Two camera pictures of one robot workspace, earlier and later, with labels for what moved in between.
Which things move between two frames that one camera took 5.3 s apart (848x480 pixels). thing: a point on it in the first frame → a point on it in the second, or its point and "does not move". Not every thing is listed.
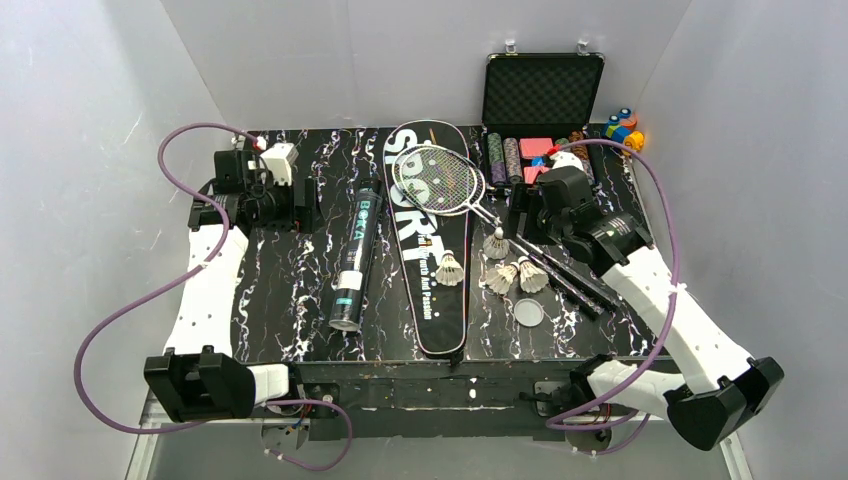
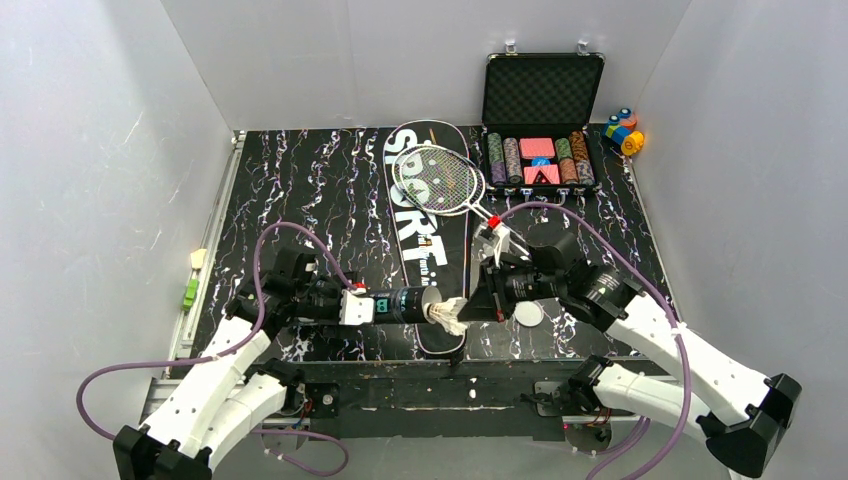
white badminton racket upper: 450,183 does not move
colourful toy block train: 620,129 does not move
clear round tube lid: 528,312 does not move
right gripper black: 523,211 → 495,291
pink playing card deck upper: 535,146 does not move
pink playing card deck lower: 531,172 does not move
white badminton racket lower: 438,179 does not move
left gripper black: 308,203 → 337,307
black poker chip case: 531,103 does not move
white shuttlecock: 450,271 → 446,313
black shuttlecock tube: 354,265 → 405,304
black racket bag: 426,175 does not move
